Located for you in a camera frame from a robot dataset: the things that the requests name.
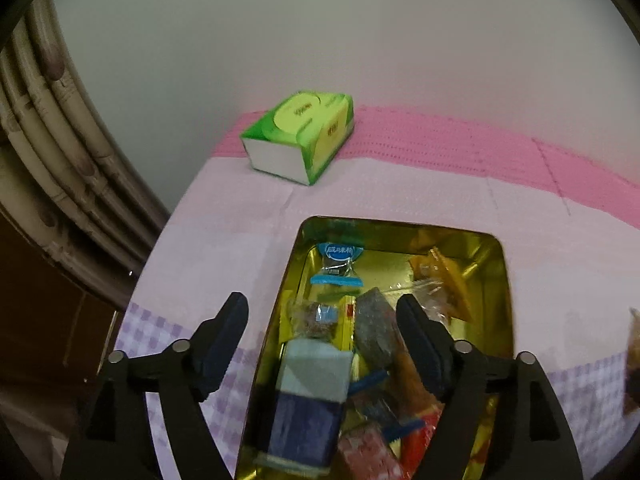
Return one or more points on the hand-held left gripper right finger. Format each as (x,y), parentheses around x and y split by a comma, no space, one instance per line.
(425,355)

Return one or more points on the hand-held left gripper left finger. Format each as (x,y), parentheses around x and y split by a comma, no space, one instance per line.
(220,355)

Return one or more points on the brown wafer packet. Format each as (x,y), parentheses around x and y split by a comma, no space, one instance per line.
(411,377)

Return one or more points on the grey green snack box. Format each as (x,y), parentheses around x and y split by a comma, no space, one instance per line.
(377,330)

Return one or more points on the blue-ended round candy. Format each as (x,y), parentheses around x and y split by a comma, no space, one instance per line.
(336,262)
(370,382)

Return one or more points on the yellow orange snack packet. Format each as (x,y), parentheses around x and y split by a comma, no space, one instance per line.
(450,280)

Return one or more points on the red snack packet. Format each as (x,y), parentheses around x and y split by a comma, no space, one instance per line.
(417,445)

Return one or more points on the small yellow brown snack packet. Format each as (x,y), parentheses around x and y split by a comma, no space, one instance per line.
(315,322)

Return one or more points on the light blue navy packet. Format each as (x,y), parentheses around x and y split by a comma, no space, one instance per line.
(310,400)

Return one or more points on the pink checked snack packet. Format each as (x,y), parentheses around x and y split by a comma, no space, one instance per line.
(367,452)

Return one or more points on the gold rectangular tin box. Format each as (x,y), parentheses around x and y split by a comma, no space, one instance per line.
(395,245)

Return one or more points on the clear brown cookie packet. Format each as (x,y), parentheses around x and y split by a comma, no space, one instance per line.
(633,360)

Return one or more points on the pink purple checked tablecloth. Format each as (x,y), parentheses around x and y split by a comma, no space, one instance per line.
(210,240)

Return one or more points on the dark wooden cabinet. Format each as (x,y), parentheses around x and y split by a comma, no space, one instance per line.
(45,310)

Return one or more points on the green tissue box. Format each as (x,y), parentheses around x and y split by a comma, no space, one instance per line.
(295,135)

